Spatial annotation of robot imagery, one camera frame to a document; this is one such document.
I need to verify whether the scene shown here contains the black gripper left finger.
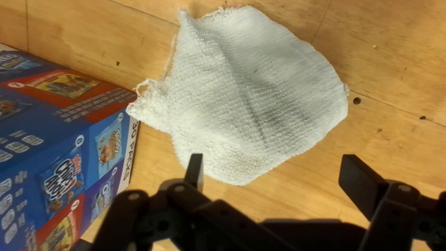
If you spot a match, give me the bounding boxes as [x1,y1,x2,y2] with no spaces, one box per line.
[89,152,280,251]

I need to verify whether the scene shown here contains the white cloth rag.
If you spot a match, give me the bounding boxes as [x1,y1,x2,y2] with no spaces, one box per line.
[124,4,351,186]

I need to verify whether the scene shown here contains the blue snack pack cardboard box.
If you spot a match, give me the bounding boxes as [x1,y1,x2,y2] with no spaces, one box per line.
[0,43,142,251]

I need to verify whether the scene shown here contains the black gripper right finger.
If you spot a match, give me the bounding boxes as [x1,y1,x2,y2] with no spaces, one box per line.
[337,153,446,251]

